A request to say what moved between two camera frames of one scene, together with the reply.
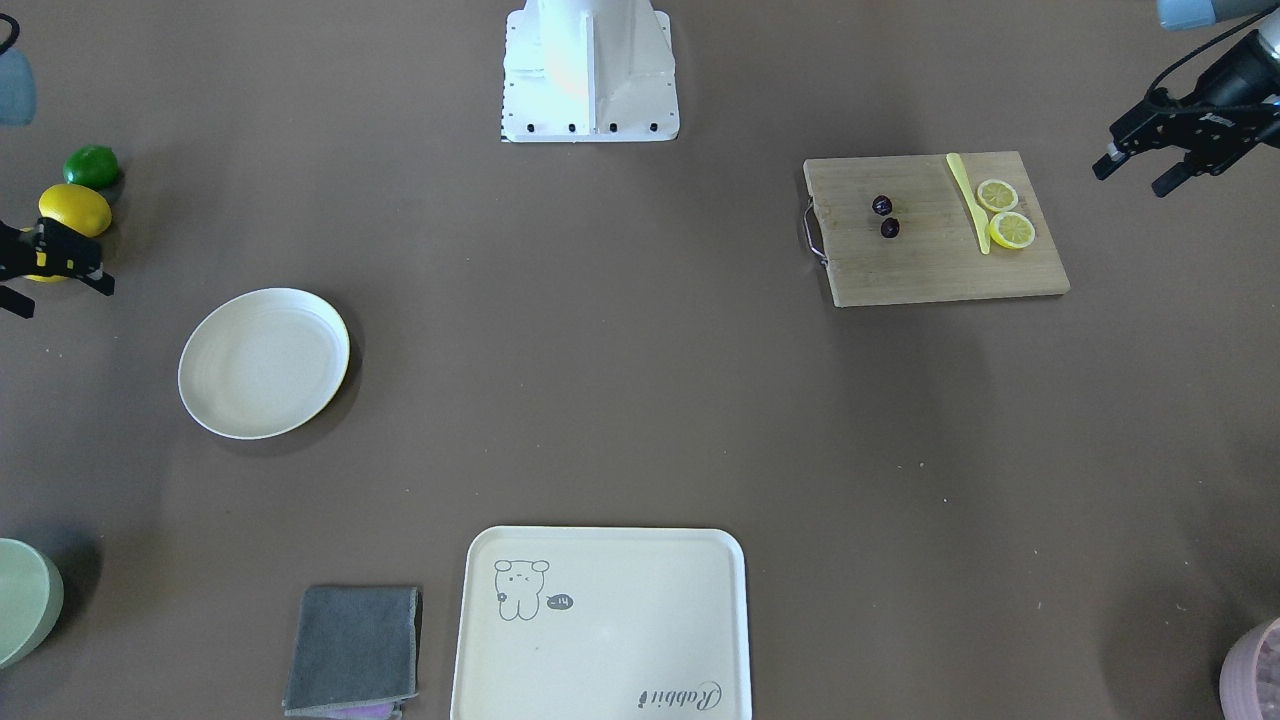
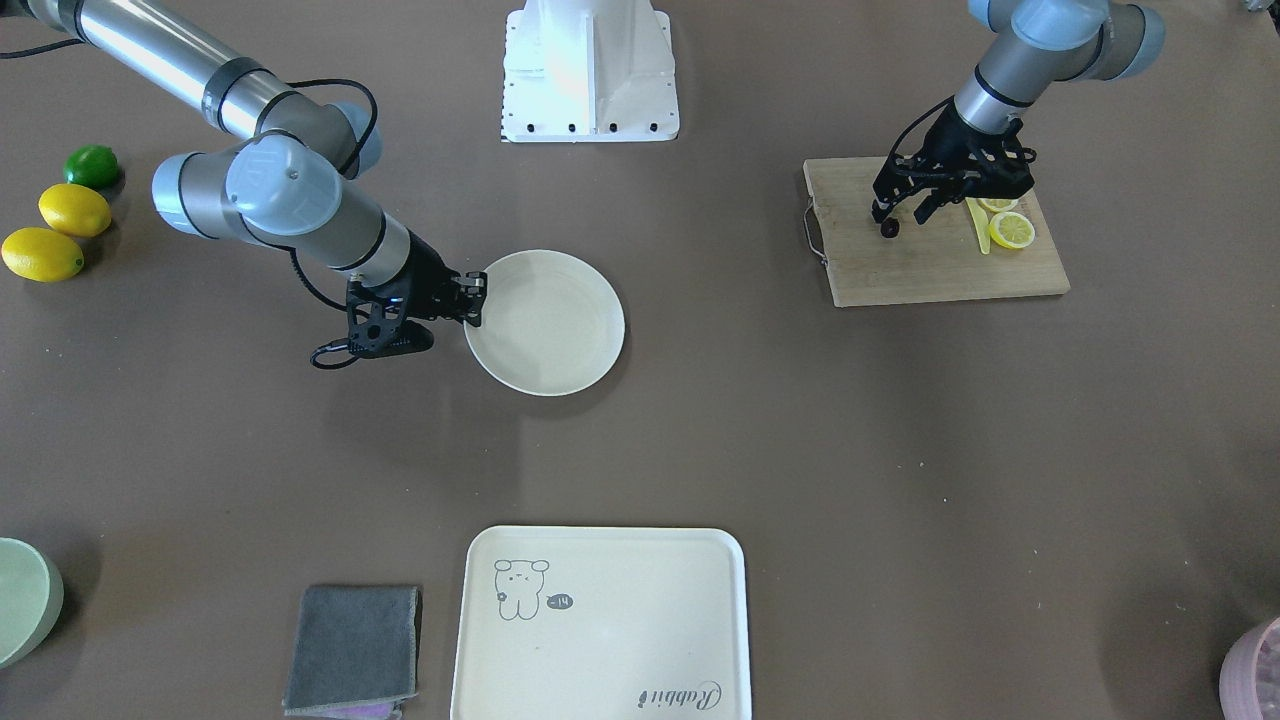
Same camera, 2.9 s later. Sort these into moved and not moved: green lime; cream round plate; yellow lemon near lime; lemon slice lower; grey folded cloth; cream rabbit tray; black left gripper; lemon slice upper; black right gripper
Moved: black left gripper; black right gripper; cream round plate
Not moved: lemon slice lower; cream rabbit tray; green lime; lemon slice upper; grey folded cloth; yellow lemon near lime
